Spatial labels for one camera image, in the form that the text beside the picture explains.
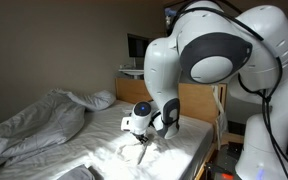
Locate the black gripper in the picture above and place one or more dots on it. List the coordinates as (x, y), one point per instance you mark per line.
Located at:
(139, 135)

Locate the large white towel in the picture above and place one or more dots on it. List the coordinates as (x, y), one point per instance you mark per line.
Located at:
(132, 153)

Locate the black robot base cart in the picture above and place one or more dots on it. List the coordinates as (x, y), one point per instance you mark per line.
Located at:
(222, 163)

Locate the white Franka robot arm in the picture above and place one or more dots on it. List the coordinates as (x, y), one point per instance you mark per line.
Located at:
(217, 66)

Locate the folded grey towel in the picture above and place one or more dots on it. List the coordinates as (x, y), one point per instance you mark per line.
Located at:
(77, 174)

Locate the mattress with white sheet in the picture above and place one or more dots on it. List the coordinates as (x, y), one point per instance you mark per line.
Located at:
(184, 143)

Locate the wooden bed headboard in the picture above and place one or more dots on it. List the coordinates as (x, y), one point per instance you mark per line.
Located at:
(197, 100)

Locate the white desk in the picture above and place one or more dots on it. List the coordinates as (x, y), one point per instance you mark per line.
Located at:
(130, 71)

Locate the red emergency stop button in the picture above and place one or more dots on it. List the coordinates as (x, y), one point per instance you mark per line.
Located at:
(227, 176)

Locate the black computer monitor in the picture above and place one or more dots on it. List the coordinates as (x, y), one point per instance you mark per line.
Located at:
(136, 45)

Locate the crumpled pale grey duvet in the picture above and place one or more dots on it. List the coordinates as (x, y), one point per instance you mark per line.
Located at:
(40, 126)

